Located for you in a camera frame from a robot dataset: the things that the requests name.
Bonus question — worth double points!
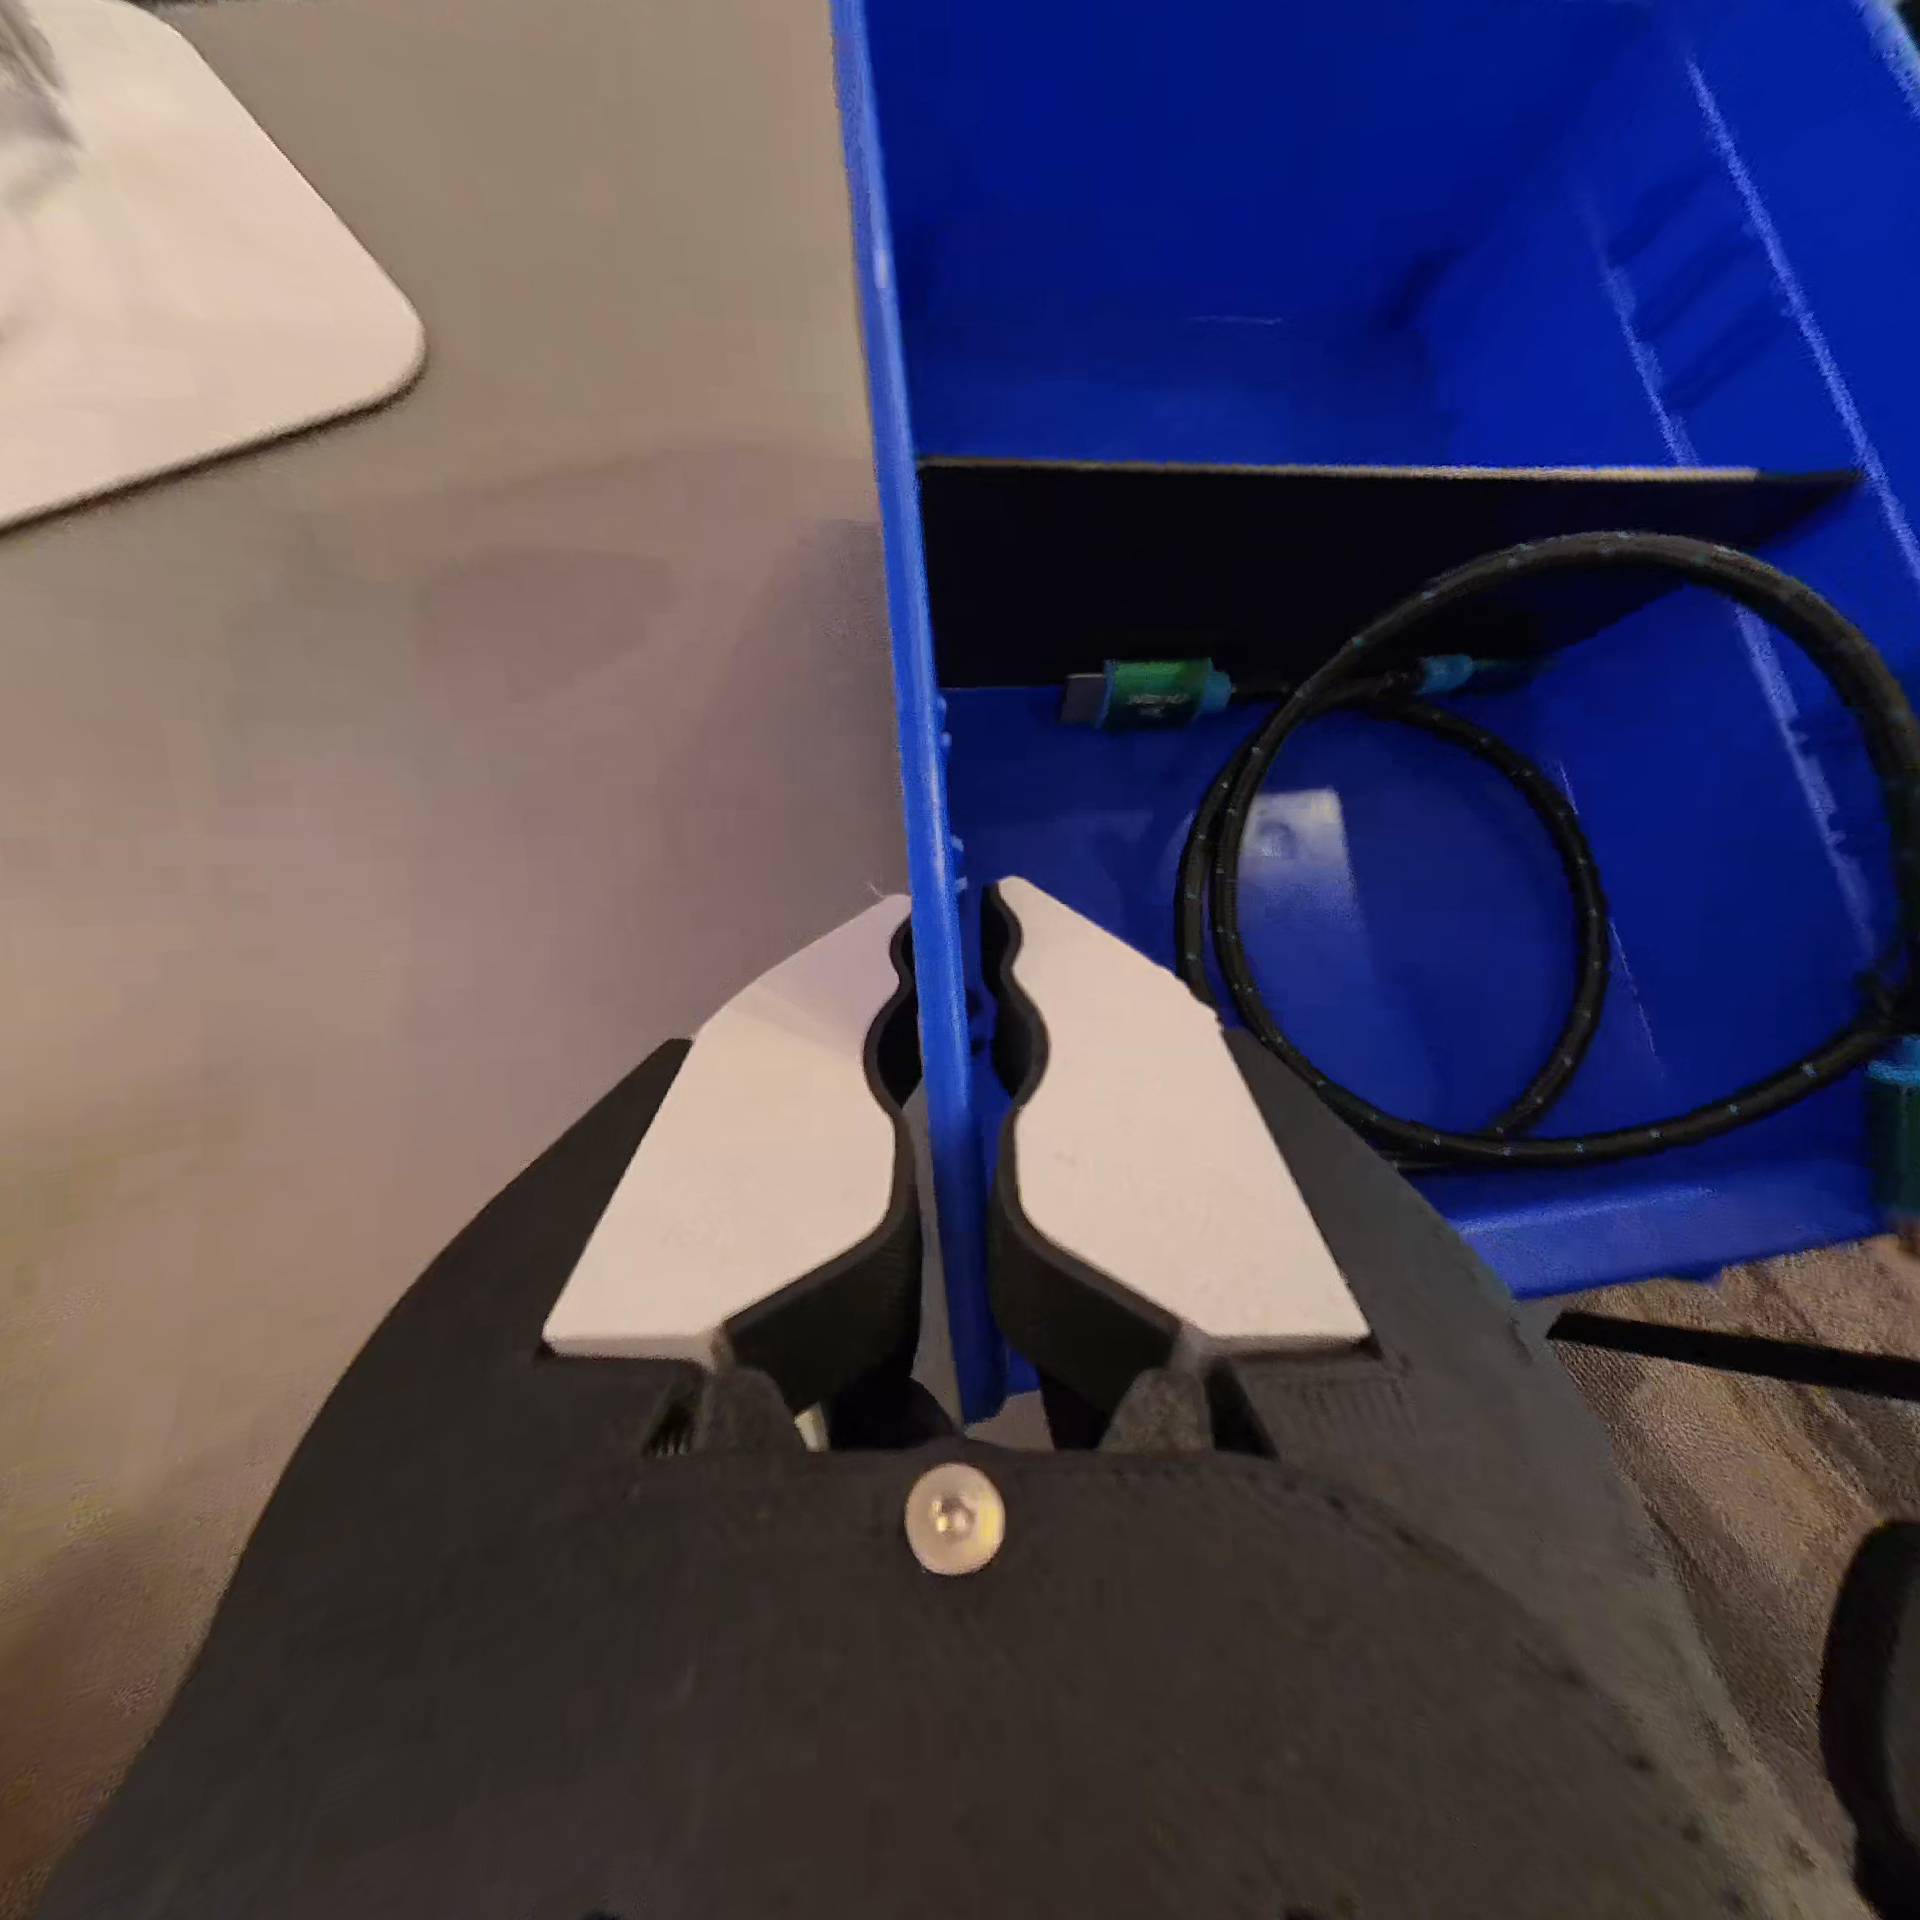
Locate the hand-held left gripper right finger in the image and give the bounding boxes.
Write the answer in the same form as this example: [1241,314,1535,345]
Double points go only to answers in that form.
[984,878,1370,1415]

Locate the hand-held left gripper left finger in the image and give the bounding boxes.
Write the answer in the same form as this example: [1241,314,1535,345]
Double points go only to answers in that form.
[545,897,922,1412]

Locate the blue plastic bin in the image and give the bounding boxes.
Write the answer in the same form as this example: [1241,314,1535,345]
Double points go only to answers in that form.
[831,0,1920,1424]

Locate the black bin divider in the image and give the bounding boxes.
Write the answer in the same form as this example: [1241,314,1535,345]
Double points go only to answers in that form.
[915,457,1864,692]

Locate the black round object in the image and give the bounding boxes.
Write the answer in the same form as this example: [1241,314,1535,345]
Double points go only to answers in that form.
[1818,1519,1920,1911]

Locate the white mat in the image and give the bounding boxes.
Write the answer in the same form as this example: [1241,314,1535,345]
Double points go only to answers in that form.
[0,0,425,531]

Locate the black braided cable teal plugs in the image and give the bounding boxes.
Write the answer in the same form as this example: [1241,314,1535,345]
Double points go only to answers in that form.
[1061,534,1920,1248]

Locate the thin black cable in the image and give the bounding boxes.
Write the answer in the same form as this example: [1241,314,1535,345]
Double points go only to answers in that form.
[1545,1308,1920,1407]

